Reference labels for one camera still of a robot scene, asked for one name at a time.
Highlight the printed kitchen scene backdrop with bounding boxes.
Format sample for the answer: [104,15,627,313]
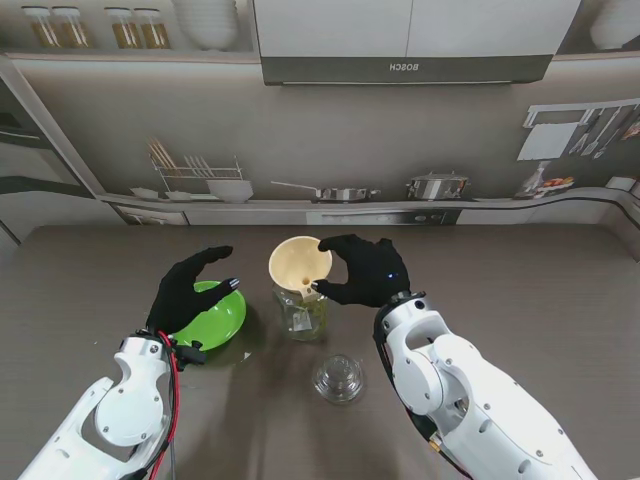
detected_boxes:
[0,0,640,261]

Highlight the green plastic bowl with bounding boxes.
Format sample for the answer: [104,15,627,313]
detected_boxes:
[169,280,248,352]

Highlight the clear glass jar lid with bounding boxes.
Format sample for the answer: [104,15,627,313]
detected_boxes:
[312,354,367,405]

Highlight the red left arm cable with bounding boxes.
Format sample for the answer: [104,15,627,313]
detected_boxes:
[149,329,184,480]

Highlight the beige plastic funnel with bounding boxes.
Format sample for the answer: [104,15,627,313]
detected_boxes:
[268,236,334,301]

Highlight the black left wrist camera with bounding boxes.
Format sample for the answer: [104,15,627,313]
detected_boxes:
[177,340,207,370]

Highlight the mung beans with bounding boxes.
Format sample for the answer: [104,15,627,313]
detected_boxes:
[287,294,330,341]

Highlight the clear glass jar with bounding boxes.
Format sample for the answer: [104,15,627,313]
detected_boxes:
[273,287,331,342]

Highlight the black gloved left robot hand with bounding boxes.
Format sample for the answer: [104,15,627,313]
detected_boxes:
[147,245,242,341]

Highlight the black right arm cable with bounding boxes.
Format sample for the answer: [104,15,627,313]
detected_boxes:
[373,309,441,451]

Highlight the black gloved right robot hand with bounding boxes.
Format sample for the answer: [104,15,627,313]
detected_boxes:
[312,233,412,309]

